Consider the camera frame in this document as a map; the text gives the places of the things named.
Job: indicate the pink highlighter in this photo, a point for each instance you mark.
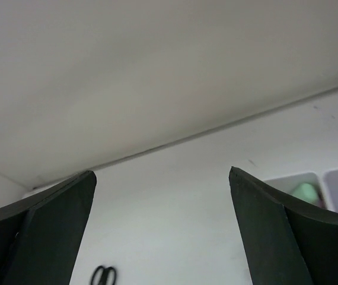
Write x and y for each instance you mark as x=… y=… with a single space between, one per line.
x=322 y=202

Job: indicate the green highlighter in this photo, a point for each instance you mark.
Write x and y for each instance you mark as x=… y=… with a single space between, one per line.
x=307 y=193

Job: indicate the black handled scissors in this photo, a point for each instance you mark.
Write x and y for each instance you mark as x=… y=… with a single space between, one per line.
x=103 y=275

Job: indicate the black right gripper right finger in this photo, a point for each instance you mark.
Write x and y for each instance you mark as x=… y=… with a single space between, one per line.
x=286 y=240

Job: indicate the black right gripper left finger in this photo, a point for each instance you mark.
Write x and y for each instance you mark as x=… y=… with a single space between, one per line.
x=40 y=235

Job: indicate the white compartment organizer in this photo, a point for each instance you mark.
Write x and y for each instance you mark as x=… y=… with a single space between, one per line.
x=327 y=183

